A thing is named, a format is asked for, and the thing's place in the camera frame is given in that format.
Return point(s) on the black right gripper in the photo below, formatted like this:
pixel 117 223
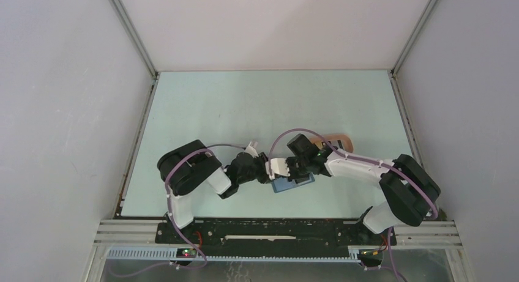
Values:
pixel 293 175

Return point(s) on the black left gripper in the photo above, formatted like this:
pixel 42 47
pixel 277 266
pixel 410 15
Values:
pixel 261 160

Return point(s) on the blue card holder wallet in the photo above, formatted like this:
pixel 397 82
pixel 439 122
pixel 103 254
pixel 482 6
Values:
pixel 283 184

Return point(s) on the pink oval tray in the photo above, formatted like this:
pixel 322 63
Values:
pixel 347 140

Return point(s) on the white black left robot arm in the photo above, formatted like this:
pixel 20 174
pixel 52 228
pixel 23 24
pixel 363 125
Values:
pixel 184 169

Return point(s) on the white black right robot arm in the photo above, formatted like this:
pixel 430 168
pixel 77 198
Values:
pixel 410 193

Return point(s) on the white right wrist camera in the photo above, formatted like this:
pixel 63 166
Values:
pixel 277 167

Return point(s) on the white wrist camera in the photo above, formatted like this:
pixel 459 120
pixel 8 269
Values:
pixel 251 149
pixel 277 167

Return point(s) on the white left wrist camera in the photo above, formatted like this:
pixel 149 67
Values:
pixel 251 149

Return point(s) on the aluminium frame rail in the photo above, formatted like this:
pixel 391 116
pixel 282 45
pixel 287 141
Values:
pixel 135 233

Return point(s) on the blue-white cable duct strip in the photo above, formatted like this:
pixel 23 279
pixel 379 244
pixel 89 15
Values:
pixel 171 254

